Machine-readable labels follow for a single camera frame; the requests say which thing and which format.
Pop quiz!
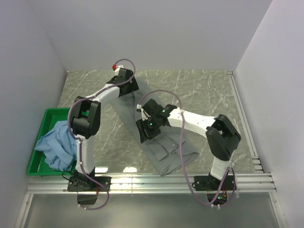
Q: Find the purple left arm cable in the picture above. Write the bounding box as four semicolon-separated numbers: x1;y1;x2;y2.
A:
67;58;136;210

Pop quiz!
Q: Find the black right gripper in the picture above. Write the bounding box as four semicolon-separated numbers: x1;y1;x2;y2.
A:
137;115;162;143

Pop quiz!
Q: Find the green plastic bin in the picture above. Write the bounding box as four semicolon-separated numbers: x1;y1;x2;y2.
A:
27;108;77;176

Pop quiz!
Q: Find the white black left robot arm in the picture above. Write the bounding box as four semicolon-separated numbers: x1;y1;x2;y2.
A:
68;65;138;191

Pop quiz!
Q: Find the aluminium mounting rail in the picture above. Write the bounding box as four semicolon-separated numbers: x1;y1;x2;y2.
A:
26;173;276;194

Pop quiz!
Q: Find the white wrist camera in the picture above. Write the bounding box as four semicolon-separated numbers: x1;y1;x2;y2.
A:
136;104;151;121
112;64;124;72

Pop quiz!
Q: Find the blue long sleeve shirt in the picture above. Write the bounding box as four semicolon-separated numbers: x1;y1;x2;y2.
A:
34;121;77;171

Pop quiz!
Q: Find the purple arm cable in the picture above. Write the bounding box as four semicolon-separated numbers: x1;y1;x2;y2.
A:
67;58;136;210
140;89;232;207

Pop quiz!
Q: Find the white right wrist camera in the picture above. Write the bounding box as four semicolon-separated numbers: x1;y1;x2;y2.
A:
136;104;151;121

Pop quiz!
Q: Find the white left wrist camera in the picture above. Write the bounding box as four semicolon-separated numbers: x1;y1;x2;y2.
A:
112;64;124;72

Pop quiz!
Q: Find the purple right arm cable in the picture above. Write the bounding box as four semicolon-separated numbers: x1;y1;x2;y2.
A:
140;89;232;207

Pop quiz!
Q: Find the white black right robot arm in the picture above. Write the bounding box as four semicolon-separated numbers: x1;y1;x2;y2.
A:
136;99;241;190

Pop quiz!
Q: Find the aluminium side rail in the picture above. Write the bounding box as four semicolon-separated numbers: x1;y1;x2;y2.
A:
227;71;264;173

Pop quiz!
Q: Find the grey long sleeve shirt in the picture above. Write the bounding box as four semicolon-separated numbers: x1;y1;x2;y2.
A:
111;78;199;177

